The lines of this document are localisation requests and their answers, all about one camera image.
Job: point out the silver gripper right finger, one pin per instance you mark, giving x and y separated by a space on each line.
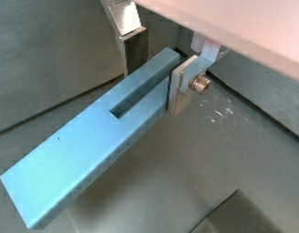
187 79

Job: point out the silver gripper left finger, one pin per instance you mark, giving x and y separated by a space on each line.
131 33

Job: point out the blue double-square slotted block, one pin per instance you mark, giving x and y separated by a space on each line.
53 174

